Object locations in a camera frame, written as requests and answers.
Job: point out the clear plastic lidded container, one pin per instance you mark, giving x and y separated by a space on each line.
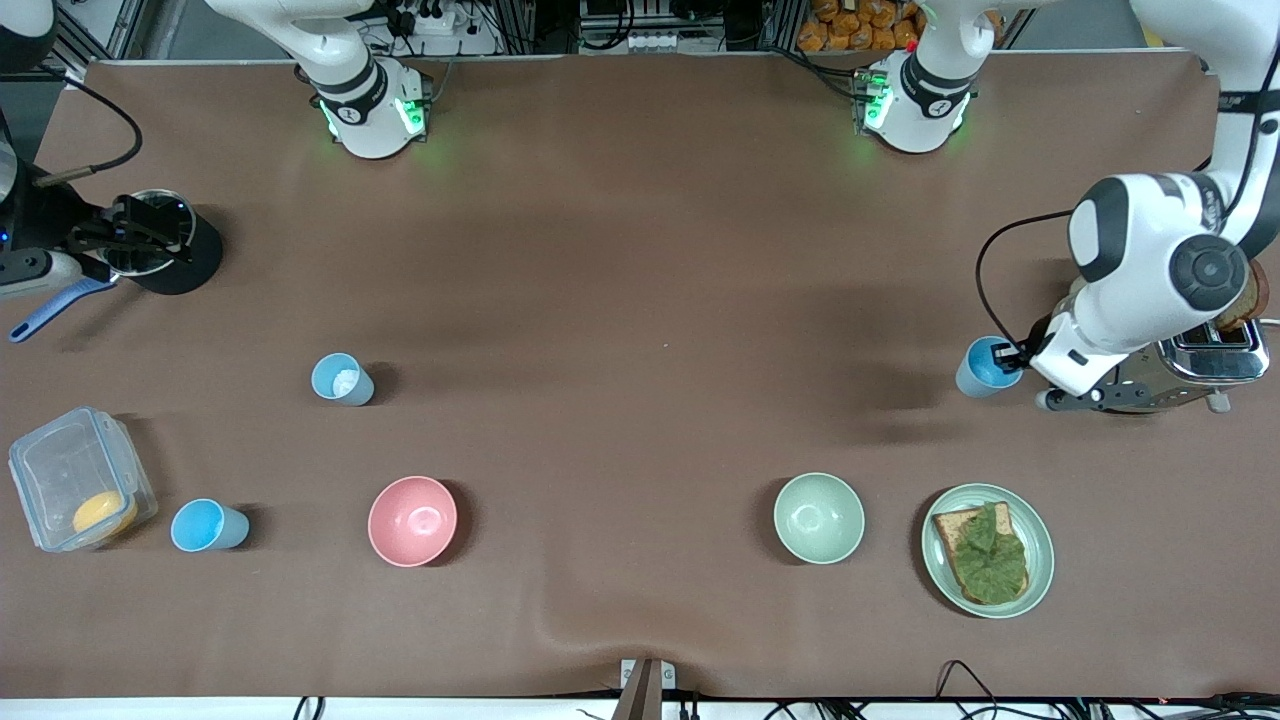
60 470

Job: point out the beige and chrome toaster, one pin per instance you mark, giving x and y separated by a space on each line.
1215 362

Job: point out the white connector block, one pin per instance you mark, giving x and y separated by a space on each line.
660 42

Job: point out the pale green bowl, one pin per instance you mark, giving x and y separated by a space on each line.
819 518

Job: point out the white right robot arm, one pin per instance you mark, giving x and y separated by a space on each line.
365 100

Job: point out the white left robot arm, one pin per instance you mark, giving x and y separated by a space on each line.
1150 260

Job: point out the aluminium frame rail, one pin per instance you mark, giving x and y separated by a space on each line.
85 40

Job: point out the yellow round food piece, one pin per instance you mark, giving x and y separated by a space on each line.
103 513

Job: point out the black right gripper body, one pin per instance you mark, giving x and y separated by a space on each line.
52 222

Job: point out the brown bread slice in toaster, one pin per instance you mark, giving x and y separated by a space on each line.
1257 300

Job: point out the bread slice under lettuce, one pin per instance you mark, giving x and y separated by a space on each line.
950 530

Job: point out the pink bowl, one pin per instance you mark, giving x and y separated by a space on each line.
412 520

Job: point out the crumpled white paper ball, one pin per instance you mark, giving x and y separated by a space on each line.
346 381

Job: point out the white power strip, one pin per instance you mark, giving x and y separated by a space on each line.
435 22

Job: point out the blue cup holding white paper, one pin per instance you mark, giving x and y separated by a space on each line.
322 372

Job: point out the green lettuce leaf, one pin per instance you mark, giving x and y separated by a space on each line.
990 560

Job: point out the pile of orange snacks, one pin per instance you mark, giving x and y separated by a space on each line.
850 25

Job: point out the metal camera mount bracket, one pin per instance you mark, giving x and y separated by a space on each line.
643 690

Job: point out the pale green plate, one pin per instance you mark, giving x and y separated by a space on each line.
1037 540

